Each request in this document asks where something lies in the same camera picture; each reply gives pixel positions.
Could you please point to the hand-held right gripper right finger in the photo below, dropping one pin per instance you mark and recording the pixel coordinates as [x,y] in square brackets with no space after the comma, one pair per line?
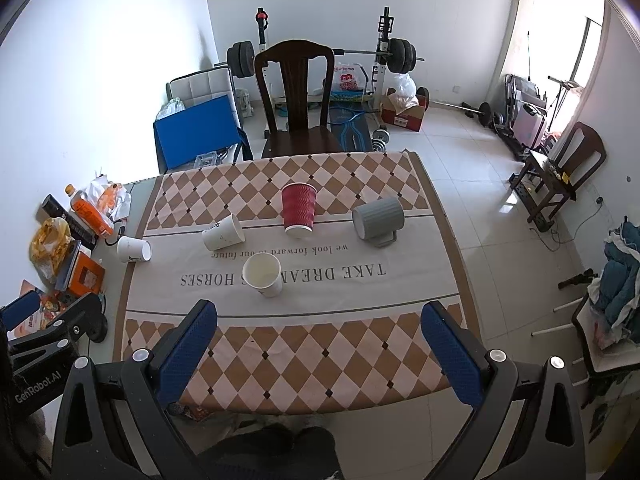
[452,360]

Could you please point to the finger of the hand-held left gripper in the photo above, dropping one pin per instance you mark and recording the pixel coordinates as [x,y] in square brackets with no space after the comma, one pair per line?
[70,322]
[20,308]

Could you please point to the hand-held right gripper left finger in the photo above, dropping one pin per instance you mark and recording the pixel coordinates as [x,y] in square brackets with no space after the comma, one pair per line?
[187,355]

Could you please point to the white paper cup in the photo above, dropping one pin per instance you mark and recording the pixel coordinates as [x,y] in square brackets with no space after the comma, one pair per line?
[223,232]
[133,249]
[263,273]

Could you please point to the red ribbed paper cup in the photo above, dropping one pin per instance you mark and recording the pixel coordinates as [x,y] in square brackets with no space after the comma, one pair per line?
[299,208]

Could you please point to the colourful snack packet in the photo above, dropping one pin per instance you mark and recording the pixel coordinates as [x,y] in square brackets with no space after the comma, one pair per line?
[42,312]

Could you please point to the orange box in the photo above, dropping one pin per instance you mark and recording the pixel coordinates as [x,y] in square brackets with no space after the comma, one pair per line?
[85,275]

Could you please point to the yellow plastic bag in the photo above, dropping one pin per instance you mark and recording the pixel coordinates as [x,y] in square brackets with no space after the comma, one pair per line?
[47,247]

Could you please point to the long black box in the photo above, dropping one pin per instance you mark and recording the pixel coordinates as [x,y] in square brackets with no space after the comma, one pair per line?
[67,220]

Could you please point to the orange drink bottle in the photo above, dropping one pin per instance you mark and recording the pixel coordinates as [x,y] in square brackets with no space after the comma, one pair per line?
[90,210]

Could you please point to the checked printed tablecloth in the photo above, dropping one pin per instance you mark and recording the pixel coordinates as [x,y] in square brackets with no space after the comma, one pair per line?
[325,345]

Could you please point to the crumpled white plastic wrap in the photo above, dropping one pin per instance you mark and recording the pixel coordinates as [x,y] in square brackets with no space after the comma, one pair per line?
[112,195]

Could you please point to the white framed chair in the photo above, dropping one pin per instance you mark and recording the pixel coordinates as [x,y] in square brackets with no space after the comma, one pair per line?
[595,360]

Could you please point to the grey ribbed mug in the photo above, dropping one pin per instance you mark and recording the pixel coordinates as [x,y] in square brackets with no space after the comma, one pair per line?
[377,220]

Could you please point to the black power strip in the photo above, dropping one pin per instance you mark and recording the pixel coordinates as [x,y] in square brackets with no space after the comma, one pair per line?
[532,205]

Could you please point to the pile of blue clothes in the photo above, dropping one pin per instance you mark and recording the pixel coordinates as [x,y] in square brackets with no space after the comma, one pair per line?
[620,275]

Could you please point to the blue board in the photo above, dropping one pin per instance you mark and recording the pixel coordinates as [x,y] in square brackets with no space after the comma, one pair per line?
[197,132]

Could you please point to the folded exercise machine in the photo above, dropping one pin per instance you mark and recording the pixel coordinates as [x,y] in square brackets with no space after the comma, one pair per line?
[510,135]

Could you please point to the chrome dumbbell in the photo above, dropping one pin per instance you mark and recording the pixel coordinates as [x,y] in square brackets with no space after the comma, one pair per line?
[381,139]

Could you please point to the dark wooden chair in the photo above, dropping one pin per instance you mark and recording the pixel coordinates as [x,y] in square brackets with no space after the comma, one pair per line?
[295,90]
[585,152]

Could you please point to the pink suitcase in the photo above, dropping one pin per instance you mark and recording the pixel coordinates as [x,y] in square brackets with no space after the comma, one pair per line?
[530,125]

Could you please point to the cardboard box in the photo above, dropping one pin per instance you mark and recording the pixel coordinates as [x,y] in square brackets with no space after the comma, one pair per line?
[406,116]

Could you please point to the small barbell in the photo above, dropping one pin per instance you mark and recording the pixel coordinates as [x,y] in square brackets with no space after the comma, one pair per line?
[482,110]

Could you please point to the grey padded chair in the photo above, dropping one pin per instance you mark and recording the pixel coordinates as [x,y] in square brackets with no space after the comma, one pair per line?
[200,85]

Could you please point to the white plastic bag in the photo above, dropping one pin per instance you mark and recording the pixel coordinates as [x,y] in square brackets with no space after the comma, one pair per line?
[404,91]

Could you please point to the red print plastic bag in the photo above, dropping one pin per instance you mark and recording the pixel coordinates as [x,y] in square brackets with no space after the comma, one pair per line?
[347,80]

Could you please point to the barbell with black plates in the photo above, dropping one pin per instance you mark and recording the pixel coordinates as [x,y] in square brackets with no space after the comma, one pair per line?
[402,55]

